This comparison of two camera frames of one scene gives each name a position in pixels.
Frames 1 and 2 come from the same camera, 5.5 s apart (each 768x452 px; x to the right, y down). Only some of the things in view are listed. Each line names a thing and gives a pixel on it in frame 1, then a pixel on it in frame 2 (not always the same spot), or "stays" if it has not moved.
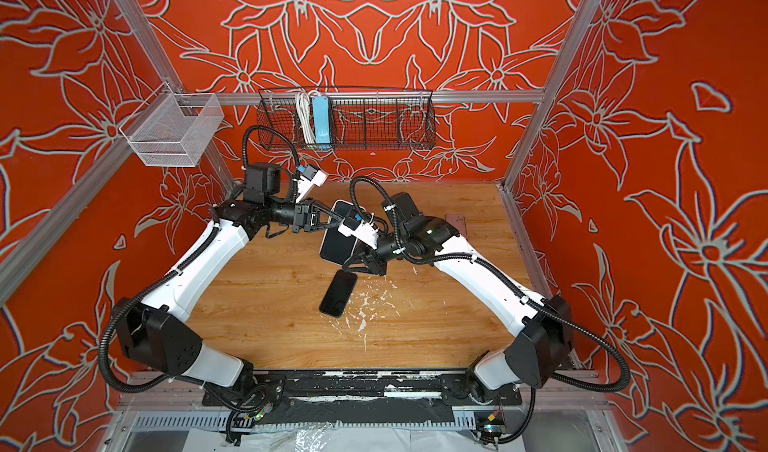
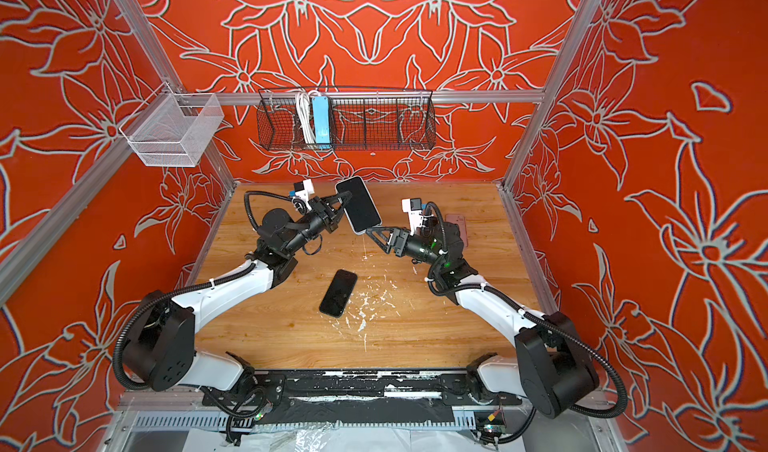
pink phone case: (458, 222) stays
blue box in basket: (321, 114) stays
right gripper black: (371, 261) to (401, 241)
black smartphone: (337, 247) to (360, 212)
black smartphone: (338, 293) stays
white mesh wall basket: (170, 129) stays
